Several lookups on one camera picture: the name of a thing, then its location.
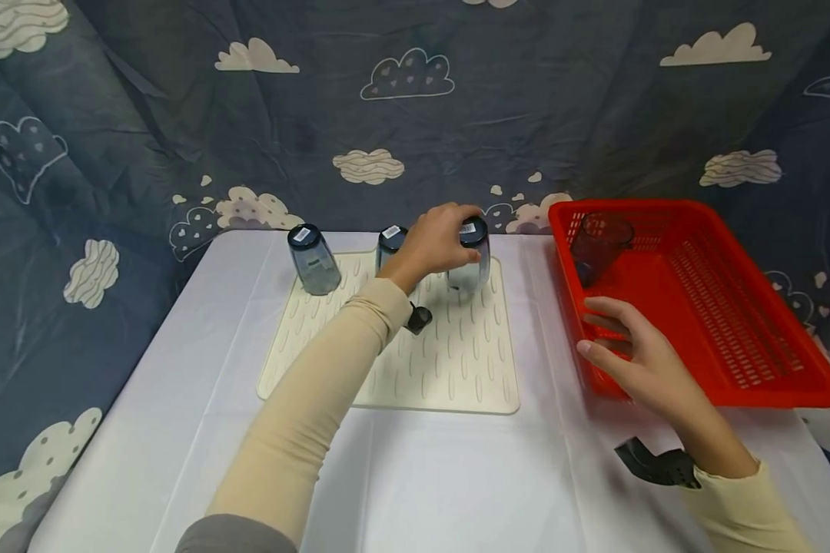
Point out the person's left hand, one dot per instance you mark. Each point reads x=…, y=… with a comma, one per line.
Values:
x=427, y=244

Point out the person's right thumb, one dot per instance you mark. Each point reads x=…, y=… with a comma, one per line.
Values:
x=603, y=359

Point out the person's right forearm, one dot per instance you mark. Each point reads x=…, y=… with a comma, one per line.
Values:
x=747, y=511

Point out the person's right index finger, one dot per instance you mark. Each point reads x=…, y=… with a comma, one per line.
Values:
x=612, y=306

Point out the black wrist band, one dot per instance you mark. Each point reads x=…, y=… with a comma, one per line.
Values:
x=657, y=466
x=419, y=319

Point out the red plastic basket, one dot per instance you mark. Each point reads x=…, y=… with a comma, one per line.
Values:
x=692, y=292

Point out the person's left fingers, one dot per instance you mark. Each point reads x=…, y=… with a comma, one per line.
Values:
x=456, y=212

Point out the cream drying mat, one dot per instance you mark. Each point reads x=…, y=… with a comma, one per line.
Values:
x=446, y=369

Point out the person's right fingers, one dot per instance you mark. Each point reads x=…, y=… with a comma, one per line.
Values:
x=612, y=326

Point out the blue-tinted drinking glass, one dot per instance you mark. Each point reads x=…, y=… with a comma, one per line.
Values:
x=318, y=265
x=474, y=270
x=598, y=246
x=387, y=246

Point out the person's right hand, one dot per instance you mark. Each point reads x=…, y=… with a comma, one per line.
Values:
x=660, y=374

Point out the person's left thumb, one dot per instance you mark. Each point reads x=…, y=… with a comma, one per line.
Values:
x=465, y=256

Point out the person's left forearm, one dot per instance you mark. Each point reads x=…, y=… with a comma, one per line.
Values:
x=311, y=403

